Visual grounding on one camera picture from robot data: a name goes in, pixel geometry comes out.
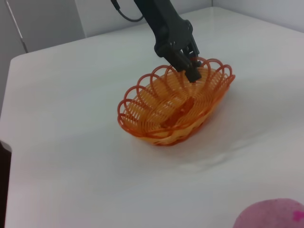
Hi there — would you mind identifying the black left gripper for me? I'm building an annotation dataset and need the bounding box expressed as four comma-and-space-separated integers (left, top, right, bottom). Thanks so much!
134, 0, 204, 83

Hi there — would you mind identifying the orange woven plastic basket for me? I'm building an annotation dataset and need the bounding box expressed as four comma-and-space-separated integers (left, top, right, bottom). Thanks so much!
116, 56, 236, 147

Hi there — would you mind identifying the pink peach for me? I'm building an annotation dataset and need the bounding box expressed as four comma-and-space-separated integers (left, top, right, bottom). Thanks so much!
231, 198, 304, 228

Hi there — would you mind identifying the dark rounded robot base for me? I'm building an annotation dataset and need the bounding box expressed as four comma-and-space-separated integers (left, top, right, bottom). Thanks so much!
0, 141, 12, 228

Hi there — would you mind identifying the grey partition panel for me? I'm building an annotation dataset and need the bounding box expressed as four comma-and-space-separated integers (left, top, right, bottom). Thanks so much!
0, 0, 86, 60

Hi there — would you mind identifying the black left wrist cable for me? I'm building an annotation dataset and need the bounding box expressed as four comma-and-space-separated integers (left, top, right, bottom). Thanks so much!
110, 0, 144, 22

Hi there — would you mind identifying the metal rail strip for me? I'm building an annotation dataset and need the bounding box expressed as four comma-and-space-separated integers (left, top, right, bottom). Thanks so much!
4, 0, 29, 54

